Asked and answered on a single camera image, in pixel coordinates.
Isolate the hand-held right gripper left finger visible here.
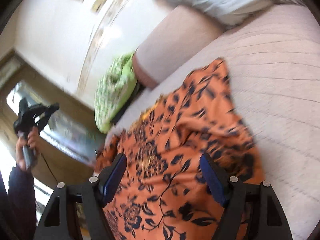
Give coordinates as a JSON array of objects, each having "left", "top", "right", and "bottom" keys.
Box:
[{"left": 34, "top": 152, "right": 128, "bottom": 240}]

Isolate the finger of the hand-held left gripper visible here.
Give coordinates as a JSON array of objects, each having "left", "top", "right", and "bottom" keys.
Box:
[
  {"left": 35, "top": 102, "right": 60, "bottom": 114},
  {"left": 37, "top": 112, "right": 52, "bottom": 133}
]

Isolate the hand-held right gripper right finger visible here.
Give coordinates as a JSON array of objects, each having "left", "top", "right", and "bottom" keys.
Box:
[{"left": 200, "top": 152, "right": 293, "bottom": 240}]

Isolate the orange floral garment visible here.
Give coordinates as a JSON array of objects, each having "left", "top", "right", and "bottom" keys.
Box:
[{"left": 94, "top": 57, "right": 266, "bottom": 240}]

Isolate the person's left forearm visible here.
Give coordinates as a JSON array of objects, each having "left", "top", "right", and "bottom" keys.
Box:
[{"left": 7, "top": 165, "right": 37, "bottom": 240}]

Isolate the person's left hand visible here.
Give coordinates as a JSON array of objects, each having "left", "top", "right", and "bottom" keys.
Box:
[{"left": 15, "top": 127, "right": 38, "bottom": 171}]

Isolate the wooden door with leaded glass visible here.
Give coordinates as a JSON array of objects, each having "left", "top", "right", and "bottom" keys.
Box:
[{"left": 0, "top": 50, "right": 107, "bottom": 205}]

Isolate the green checked pillow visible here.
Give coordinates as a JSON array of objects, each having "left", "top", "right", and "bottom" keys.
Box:
[{"left": 94, "top": 51, "right": 140, "bottom": 133}]

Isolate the pink sofa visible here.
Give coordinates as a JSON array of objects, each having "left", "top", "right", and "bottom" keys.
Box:
[{"left": 94, "top": 0, "right": 320, "bottom": 240}]

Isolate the thin black cable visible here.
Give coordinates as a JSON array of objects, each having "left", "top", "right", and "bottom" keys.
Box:
[{"left": 39, "top": 152, "right": 60, "bottom": 184}]

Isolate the framed wall picture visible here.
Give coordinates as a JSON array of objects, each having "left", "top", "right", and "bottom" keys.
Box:
[{"left": 90, "top": 0, "right": 111, "bottom": 13}]

